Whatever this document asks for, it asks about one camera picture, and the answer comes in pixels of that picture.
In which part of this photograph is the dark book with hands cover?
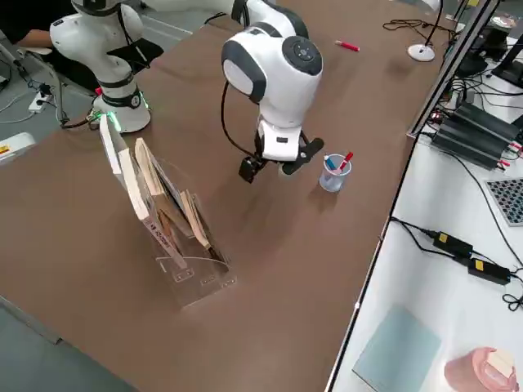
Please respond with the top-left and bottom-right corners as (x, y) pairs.
(178, 189), (212, 251)

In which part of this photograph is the aluminium frame post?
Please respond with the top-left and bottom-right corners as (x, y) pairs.
(406, 0), (498, 139)

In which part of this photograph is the pink lidded container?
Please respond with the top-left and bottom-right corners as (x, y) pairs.
(444, 346), (521, 392)

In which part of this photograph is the white device with label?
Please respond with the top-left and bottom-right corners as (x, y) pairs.
(0, 131), (38, 165)

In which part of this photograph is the black power adapter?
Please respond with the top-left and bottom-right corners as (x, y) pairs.
(432, 230), (474, 257)
(467, 256), (512, 286)

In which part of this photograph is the black finned power supply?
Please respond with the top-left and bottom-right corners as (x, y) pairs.
(431, 101), (523, 169)

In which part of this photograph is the clear plastic pen cup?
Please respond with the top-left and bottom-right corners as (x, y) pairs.
(319, 153), (354, 193)

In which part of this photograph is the black lamp cable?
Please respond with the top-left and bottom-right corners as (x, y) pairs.
(382, 18), (457, 34)

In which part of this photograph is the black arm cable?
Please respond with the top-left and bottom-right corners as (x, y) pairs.
(221, 77), (262, 164)

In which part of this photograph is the black perforated panel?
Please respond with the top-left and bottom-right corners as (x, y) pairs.
(485, 177), (523, 226)

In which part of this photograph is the pale blue-grey sheet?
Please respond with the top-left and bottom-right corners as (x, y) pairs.
(351, 306), (445, 392)

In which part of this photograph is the large white book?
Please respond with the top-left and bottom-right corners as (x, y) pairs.
(98, 114), (186, 271)

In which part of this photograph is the white desk lamp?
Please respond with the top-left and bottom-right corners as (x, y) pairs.
(407, 0), (447, 63)

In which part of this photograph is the person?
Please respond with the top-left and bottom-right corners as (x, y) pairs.
(0, 0), (164, 97)

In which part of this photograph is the clear acrylic three-tier rack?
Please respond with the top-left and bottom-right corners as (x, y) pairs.
(138, 159), (239, 310)

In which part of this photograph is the black adapter cable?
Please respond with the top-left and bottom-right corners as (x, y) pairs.
(390, 217), (440, 251)

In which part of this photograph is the white side table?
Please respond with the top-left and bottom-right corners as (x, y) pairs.
(326, 0), (523, 392)

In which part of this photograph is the white power strip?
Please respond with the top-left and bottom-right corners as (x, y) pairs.
(28, 90), (53, 114)

